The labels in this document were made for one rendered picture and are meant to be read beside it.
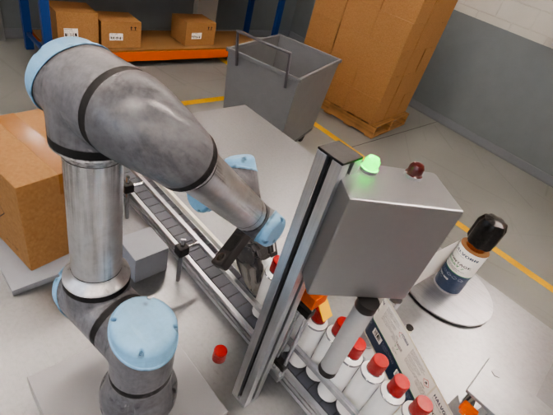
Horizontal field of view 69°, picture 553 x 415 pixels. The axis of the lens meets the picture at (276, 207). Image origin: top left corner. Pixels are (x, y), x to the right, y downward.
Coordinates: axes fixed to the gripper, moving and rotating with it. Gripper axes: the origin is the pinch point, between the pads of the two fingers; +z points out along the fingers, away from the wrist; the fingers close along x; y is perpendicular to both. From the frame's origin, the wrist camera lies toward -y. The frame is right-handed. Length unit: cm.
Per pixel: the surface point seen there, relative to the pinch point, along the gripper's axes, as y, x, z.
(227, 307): -5.0, 5.4, 4.0
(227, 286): -1.3, 9.4, 0.8
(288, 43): 218, 185, -85
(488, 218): 59, -37, -7
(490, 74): 447, 96, -34
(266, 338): -16.3, -23.7, -5.4
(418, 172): -5, -49, -36
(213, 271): -1.3, 15.1, -2.4
